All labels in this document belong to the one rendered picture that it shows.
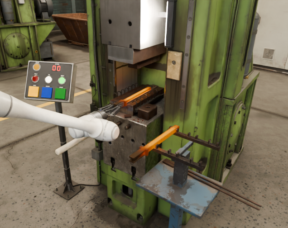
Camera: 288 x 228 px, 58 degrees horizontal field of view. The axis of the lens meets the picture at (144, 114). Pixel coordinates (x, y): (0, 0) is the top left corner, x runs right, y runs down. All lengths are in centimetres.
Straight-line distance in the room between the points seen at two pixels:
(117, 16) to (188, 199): 111
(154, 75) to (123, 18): 68
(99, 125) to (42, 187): 146
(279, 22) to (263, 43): 52
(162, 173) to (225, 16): 109
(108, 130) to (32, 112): 36
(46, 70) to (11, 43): 431
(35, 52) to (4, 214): 455
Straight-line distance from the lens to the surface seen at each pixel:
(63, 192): 256
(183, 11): 158
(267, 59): 682
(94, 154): 235
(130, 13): 159
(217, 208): 247
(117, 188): 222
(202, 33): 155
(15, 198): 267
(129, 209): 220
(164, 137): 140
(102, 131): 134
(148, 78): 219
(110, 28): 170
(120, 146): 187
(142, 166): 183
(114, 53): 171
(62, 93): 193
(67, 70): 196
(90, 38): 202
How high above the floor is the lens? 170
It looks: 26 degrees down
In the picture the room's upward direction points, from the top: 1 degrees clockwise
